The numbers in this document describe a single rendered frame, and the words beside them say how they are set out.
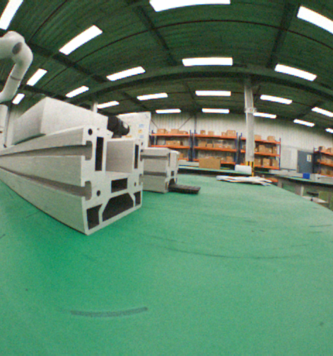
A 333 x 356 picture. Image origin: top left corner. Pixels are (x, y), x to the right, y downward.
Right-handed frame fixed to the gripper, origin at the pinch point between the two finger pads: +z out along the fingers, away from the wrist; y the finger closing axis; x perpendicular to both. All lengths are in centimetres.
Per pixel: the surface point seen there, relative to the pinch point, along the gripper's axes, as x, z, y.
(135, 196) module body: 99, 5, -5
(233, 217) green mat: 111, 6, -6
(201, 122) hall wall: 1, -298, -1053
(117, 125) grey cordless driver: 75, -12, -30
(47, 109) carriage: 93, -5, 5
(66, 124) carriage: 93, -4, 2
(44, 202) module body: 93, 5, 5
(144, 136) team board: -45, -53, -289
